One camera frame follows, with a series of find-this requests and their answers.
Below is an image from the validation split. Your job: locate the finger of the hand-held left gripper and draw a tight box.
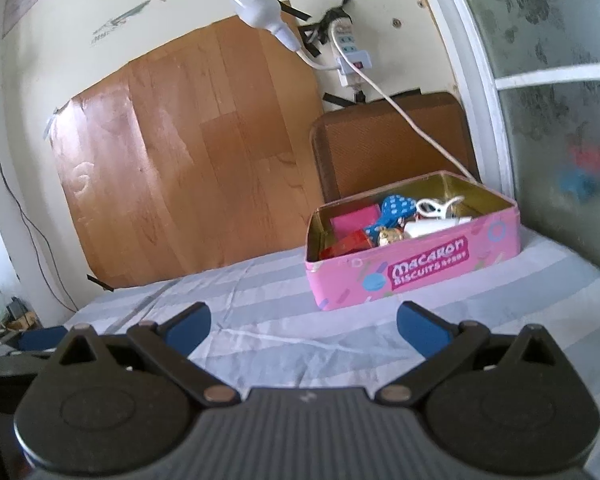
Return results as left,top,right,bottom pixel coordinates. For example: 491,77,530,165
18,326,70,354

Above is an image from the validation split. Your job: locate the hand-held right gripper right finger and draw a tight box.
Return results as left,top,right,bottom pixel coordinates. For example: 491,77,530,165
374,301,566,407

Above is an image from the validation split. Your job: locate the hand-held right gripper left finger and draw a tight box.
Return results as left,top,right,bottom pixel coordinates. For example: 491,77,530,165
45,301,242,407

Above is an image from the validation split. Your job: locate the pink biscuit tin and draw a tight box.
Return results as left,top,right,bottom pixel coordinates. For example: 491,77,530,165
303,170,520,312

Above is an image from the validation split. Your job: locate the small gold ornament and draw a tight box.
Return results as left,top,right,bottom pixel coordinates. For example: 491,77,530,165
377,227,406,249

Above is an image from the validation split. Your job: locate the orange red small box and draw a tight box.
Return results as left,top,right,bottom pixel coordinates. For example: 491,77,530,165
319,230,377,261

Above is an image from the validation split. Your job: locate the blue polka dot bow headband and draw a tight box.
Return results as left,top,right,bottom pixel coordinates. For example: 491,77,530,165
376,194,422,234

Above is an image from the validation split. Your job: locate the white plastic clip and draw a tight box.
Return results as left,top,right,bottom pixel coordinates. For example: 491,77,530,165
416,195,464,221

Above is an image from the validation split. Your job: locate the striped grey bed sheet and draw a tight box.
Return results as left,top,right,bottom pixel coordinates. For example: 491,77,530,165
71,224,600,401

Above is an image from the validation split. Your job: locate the pink small box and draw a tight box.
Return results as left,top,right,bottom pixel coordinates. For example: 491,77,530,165
329,207,381,241

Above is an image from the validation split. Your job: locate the brown cushion board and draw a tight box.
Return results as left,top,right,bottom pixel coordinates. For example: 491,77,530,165
309,91,481,207

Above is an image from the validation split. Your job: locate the frosted glass window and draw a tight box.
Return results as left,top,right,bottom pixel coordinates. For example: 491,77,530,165
407,0,600,282

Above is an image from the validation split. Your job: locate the white power strip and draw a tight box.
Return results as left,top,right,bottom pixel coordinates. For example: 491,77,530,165
327,17,376,89

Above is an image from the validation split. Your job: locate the black tape cluster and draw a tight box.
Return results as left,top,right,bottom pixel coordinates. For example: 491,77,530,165
299,7,354,57

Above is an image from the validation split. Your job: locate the white gooseneck plug lamp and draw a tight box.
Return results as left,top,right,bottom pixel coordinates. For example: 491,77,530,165
231,0,342,72

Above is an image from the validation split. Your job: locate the black wall cable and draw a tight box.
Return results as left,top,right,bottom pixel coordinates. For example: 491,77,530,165
0,35,79,314

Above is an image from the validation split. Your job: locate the wood pattern wall panel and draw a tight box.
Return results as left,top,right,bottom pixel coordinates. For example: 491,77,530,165
46,12,327,292

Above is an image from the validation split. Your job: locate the white power cable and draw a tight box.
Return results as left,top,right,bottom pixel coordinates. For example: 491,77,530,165
330,21,482,184

